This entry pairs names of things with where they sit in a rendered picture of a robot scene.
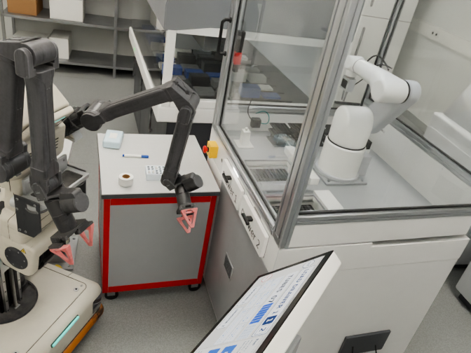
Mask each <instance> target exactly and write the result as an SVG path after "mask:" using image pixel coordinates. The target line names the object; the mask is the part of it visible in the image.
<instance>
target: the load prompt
mask: <svg viewBox="0 0 471 353"><path fill-rule="evenodd" d="M314 267H315V265H314V266H311V267H309V268H305V269H303V270H301V272H300V273H299V274H298V275H297V276H296V278H295V279H294V281H293V282H292V283H291V284H290V286H289V287H288V288H287V290H286V291H285V292H284V293H283V295H282V296H281V298H280V299H279V300H278V302H277V303H276V304H275V305H274V307H273V308H272V310H271V311H270V312H269V313H268V315H267V316H266V317H265V319H264V320H263V321H262V322H261V324H260V325H259V327H258V328H257V329H256V331H255V332H254V333H253V334H252V336H251V337H254V336H258V335H263V334H266V333H267V332H268V330H269V329H270V328H271V327H272V325H273V324H274V322H275V320H276V319H277V318H278V317H279V316H280V314H281V312H282V311H283V310H284V308H285V307H286V306H287V304H288V303H289V301H290V300H291V299H292V297H293V296H294V294H295V293H296V292H297V291H298V289H299V287H300V286H301V285H302V284H303V282H304V281H305V279H306V278H307V276H308V275H309V274H310V272H311V271H312V270H313V268H314Z"/></svg>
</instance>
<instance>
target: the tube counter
mask: <svg viewBox="0 0 471 353"><path fill-rule="evenodd" d="M280 295H281V293H280V294H277V295H274V296H270V297H269V299H268V300H267V301H266V302H265V303H264V305H263V306H262V307H261V309H260V310H259V311H258V312H257V313H256V315H255V316H254V317H253V319H252V320H251V321H250V323H249V324H248V325H247V326H246V327H245V329H244V330H243V332H242V333H241V334H240V335H239V336H238V337H237V339H236V340H241V339H245V338H248V337H249V335H250V334H251V332H253V330H254V329H255V328H256V326H257V325H258V323H259V322H260V321H261V320H262V318H263V317H264V316H265V314H266V313H267V312H268V311H269V309H270V308H271V306H272V305H273V304H274V302H275V301H276V300H277V299H278V297H279V296H280Z"/></svg>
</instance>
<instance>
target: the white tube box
mask: <svg viewBox="0 0 471 353"><path fill-rule="evenodd" d="M155 167H158V169H155ZM164 167H165V166H157V165H145V175H146V180H147V181H160V180H161V176H162V173H163V170H164ZM149 170H151V173H150V174H149ZM152 170H154V171H155V172H154V174H152Z"/></svg>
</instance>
